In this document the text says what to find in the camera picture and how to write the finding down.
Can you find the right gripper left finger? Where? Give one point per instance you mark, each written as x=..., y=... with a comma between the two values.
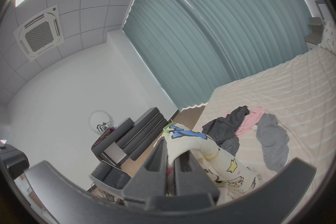
x=147, y=186

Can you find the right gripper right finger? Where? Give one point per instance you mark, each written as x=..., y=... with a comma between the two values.
x=191, y=186

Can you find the white printed pyjama top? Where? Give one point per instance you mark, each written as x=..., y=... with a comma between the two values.
x=207, y=150

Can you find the dark grey stool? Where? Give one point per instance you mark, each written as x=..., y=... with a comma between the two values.
x=112, y=175

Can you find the dark grey garment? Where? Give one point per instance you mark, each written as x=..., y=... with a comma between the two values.
x=231, y=146

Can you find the purple patterned bag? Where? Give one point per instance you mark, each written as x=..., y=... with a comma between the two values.
x=103, y=137

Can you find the black garment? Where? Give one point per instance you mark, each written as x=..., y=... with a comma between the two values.
x=225, y=123

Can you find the pink garment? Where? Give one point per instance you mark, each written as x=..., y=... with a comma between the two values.
x=252, y=119

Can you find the grey sweater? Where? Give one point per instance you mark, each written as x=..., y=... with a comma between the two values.
x=273, y=139

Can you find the bed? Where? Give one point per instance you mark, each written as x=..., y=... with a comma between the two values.
x=288, y=102

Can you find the blue-green curtain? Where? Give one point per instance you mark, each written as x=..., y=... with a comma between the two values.
x=249, y=7
x=162, y=47

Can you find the ceiling air conditioner vent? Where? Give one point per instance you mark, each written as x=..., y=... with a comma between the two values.
x=39, y=34

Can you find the grey white bedside table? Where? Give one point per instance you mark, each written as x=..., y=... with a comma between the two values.
x=313, y=39

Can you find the white printed pillow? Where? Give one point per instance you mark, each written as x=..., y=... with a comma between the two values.
x=329, y=36

